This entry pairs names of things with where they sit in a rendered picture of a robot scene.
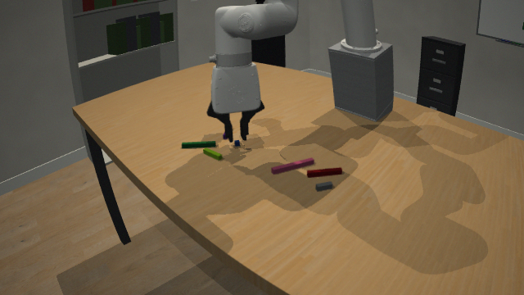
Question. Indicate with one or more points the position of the pink rod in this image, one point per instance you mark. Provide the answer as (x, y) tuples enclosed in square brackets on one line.
[(292, 166)]

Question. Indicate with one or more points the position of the lime green rod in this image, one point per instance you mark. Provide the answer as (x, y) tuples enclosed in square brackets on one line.
[(212, 153)]

